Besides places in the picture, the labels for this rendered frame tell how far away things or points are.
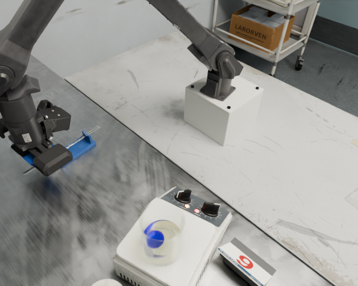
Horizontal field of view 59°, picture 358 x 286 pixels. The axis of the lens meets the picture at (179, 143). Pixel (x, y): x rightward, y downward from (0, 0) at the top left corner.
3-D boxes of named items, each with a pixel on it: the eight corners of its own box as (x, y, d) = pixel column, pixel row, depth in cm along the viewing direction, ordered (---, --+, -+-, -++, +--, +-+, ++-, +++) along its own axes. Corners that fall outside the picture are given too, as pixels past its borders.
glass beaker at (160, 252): (184, 268, 46) (187, 240, 40) (140, 269, 46) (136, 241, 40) (182, 226, 51) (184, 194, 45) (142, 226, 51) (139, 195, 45)
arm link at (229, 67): (222, 58, 74) (226, 32, 70) (243, 77, 68) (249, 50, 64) (197, 63, 72) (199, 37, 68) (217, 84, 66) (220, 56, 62)
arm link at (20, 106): (34, 67, 55) (-25, 78, 52) (38, 83, 52) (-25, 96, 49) (44, 99, 60) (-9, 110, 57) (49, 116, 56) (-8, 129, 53)
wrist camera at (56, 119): (42, 121, 58) (73, 105, 61) (20, 104, 61) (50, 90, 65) (50, 144, 62) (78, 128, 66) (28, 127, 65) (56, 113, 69)
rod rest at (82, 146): (87, 138, 77) (85, 127, 74) (96, 145, 75) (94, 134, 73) (52, 161, 71) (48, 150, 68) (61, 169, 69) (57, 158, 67)
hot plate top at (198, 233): (155, 198, 55) (155, 195, 55) (217, 229, 51) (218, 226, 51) (113, 255, 48) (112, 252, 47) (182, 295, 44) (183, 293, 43)
